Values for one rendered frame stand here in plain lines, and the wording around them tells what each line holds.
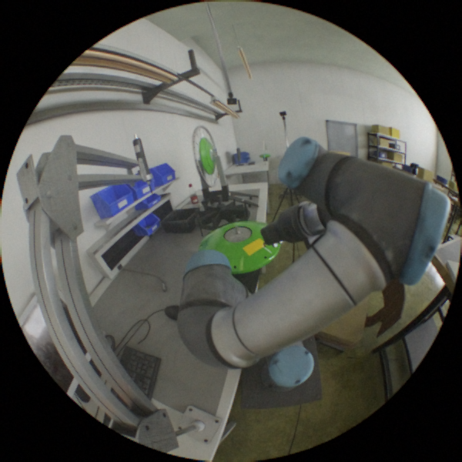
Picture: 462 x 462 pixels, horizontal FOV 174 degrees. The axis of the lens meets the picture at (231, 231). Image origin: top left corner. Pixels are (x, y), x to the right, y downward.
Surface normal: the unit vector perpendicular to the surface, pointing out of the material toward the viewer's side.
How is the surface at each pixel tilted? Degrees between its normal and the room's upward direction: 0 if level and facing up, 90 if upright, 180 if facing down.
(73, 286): 53
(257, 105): 90
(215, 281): 34
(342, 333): 0
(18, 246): 90
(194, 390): 0
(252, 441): 0
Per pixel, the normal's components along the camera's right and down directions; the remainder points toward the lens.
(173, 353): -0.18, -0.84
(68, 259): 0.11, -0.13
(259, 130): -0.23, 0.54
